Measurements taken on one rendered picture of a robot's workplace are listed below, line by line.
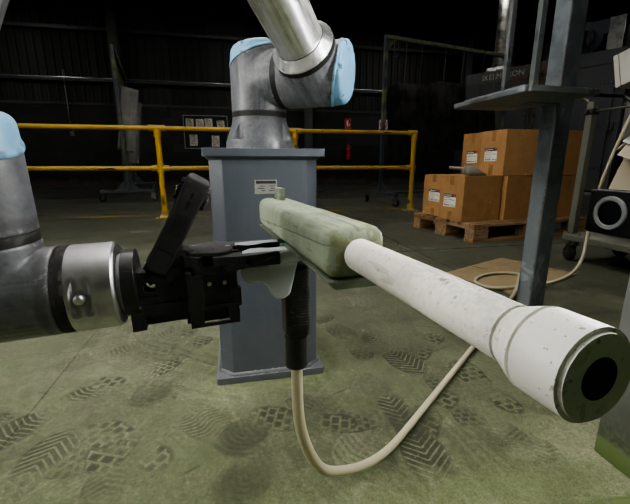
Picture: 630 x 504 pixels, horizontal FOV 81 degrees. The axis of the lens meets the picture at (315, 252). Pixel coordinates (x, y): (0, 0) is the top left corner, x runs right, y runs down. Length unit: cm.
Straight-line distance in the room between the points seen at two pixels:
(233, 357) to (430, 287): 95
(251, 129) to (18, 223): 71
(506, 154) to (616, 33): 725
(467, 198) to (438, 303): 304
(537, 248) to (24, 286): 129
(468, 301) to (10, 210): 38
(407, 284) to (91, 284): 30
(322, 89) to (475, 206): 245
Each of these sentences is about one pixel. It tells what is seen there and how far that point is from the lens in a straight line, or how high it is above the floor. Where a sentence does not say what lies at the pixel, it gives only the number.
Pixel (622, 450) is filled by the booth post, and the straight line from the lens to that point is 104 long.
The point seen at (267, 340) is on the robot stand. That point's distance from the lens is 109.
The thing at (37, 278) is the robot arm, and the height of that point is 50.
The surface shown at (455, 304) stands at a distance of 17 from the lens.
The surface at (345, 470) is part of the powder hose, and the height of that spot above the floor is 10.
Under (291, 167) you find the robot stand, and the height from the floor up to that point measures 59.
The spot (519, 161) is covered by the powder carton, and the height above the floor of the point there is 62.
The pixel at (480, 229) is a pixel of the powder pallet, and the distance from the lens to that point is 315.
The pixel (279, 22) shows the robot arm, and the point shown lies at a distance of 88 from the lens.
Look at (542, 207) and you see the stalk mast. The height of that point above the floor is 47.
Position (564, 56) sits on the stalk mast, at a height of 90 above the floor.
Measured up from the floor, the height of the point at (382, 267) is 55.
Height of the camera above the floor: 60
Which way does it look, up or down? 13 degrees down
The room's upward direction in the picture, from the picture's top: straight up
